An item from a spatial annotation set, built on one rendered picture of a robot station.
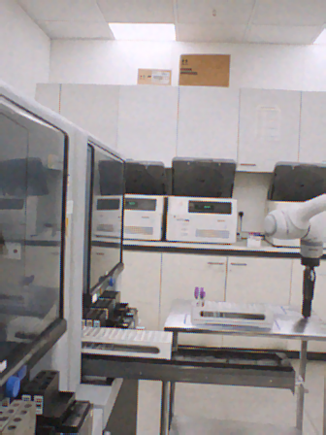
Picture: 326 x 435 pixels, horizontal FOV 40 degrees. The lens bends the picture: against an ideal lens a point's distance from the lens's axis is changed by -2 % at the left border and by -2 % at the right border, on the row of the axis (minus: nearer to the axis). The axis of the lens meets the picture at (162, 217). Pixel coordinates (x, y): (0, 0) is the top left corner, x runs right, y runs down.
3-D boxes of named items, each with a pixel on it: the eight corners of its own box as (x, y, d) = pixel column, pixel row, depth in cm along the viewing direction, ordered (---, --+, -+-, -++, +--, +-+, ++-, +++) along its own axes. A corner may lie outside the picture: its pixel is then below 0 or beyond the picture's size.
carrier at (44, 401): (50, 395, 101) (50, 369, 101) (59, 396, 101) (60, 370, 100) (32, 421, 89) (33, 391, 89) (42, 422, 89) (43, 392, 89)
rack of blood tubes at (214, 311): (190, 322, 165) (191, 306, 165) (191, 316, 175) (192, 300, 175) (273, 327, 162) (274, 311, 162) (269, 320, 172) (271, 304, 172)
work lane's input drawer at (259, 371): (52, 380, 129) (52, 350, 129) (65, 362, 143) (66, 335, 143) (310, 398, 125) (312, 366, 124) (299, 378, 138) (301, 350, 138)
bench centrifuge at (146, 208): (90, 238, 367) (94, 157, 364) (108, 232, 429) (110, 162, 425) (160, 242, 362) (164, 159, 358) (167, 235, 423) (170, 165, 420)
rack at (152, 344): (67, 355, 131) (67, 335, 130) (75, 345, 141) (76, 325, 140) (169, 363, 129) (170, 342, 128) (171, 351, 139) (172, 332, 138)
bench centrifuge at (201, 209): (165, 242, 362) (169, 153, 359) (169, 235, 424) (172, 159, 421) (237, 246, 359) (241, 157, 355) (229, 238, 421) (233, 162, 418)
